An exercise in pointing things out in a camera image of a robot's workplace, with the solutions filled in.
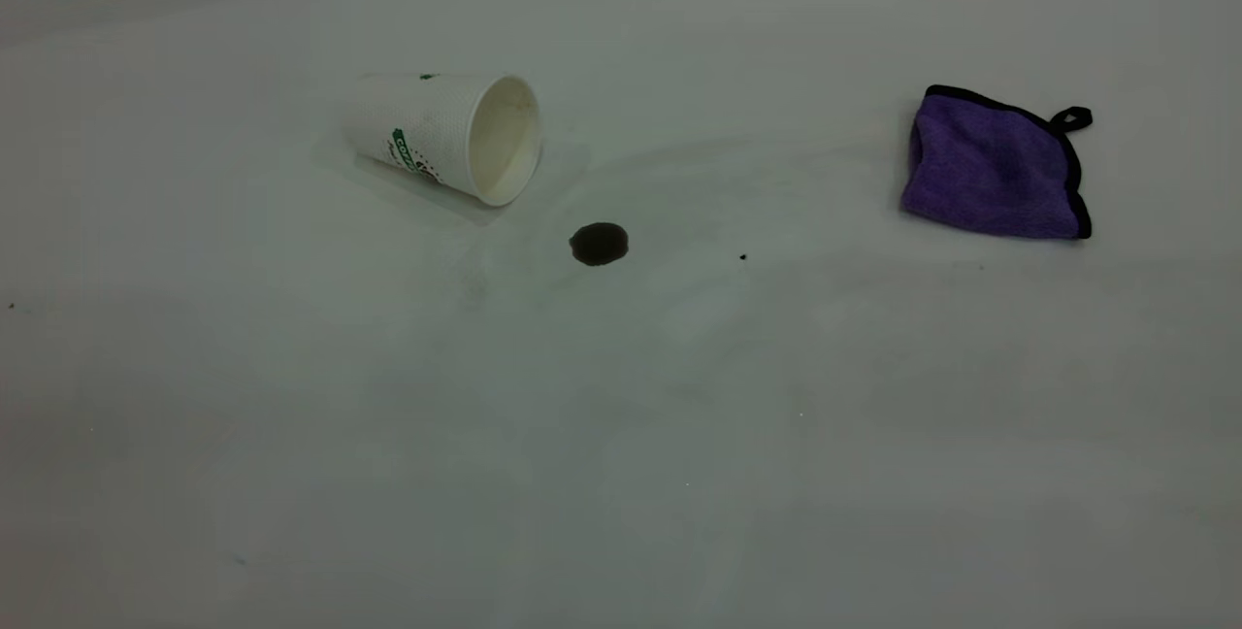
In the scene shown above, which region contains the white paper coffee cup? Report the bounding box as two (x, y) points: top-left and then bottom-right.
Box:
(344, 73), (542, 208)

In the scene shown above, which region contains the purple microfiber cloth black trim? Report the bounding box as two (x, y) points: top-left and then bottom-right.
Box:
(900, 84), (1095, 241)

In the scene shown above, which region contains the dark coffee spill stain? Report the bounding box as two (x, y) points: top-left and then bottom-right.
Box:
(570, 222), (630, 267)

